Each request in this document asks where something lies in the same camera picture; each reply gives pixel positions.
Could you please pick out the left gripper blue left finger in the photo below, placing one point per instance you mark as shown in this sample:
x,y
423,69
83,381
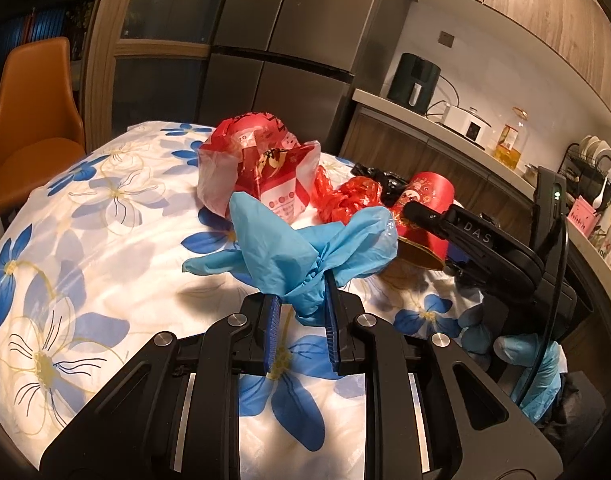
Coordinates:
x,y
171,412

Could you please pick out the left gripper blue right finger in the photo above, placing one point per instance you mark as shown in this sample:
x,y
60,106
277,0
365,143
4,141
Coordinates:
x,y
431,411

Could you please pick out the red paper cup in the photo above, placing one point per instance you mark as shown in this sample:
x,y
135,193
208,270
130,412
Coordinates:
x,y
423,200

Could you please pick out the blue plastic glove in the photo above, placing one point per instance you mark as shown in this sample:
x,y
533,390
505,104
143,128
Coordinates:
x,y
291,263

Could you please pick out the red white plastic bag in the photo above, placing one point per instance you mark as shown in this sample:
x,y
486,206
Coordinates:
x,y
256,153

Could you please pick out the blue gloved hand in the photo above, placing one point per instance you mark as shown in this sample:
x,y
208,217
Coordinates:
x,y
522,350

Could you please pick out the wooden lower cabinets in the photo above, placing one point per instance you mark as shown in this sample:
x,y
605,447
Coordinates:
x,y
377,139

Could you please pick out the wooden cabinets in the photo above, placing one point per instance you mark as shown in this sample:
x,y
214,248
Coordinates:
x,y
377,139
569,39

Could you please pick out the pink utensil holder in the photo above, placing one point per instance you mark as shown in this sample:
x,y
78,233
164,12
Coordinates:
x,y
583,216

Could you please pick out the black dish rack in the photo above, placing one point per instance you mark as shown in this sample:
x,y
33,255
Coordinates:
x,y
586,166

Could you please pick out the cooking oil bottle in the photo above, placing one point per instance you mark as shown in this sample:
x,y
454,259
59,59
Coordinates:
x,y
513,139

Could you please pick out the floral blue white tablecloth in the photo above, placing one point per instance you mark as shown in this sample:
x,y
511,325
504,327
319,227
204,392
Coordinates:
x,y
91,269

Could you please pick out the white rice cooker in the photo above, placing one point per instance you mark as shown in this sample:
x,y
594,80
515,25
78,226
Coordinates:
x,y
467,123

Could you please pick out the black air fryer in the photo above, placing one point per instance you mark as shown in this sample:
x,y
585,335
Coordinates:
x,y
413,83

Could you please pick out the wooden upper cabinets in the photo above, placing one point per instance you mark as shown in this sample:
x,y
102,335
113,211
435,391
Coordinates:
x,y
569,39

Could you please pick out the orange chair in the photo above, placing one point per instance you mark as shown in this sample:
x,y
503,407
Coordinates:
x,y
41,130

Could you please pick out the dark grey refrigerator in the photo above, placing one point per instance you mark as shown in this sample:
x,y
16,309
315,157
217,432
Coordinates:
x,y
300,60

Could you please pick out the wooden glass door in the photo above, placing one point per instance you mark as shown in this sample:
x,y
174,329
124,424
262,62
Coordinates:
x,y
144,60

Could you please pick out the wall socket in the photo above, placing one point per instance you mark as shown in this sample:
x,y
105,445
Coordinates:
x,y
446,39

